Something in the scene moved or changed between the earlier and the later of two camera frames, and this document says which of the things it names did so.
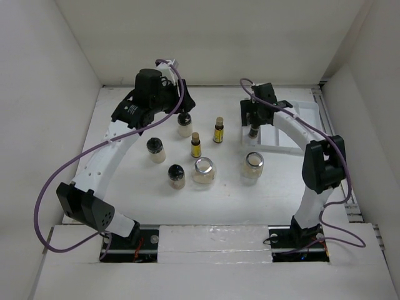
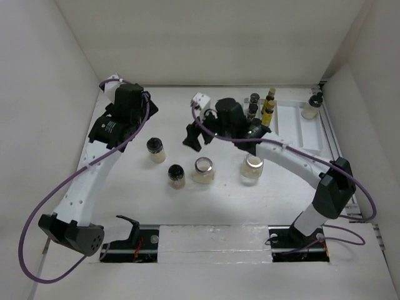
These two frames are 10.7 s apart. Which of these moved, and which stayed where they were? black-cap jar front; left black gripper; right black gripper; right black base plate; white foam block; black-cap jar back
Moved: right black gripper; left black gripper; black-cap jar back
Stayed: black-cap jar front; right black base plate; white foam block
